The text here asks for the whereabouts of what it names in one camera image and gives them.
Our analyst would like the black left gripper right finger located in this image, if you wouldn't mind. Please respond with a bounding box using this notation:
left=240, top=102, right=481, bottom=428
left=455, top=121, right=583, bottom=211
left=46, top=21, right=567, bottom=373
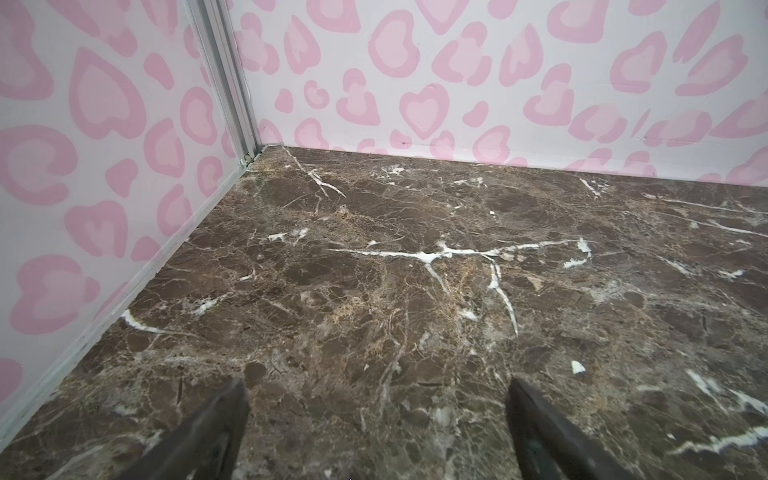
left=505, top=378, right=635, bottom=480

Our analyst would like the aluminium corner frame post left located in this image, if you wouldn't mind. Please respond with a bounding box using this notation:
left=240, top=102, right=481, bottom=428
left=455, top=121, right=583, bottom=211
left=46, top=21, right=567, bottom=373
left=186, top=0, right=262, bottom=168

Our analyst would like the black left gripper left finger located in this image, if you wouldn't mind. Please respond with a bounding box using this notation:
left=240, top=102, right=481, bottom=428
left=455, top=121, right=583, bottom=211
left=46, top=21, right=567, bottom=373
left=118, top=379, right=250, bottom=480

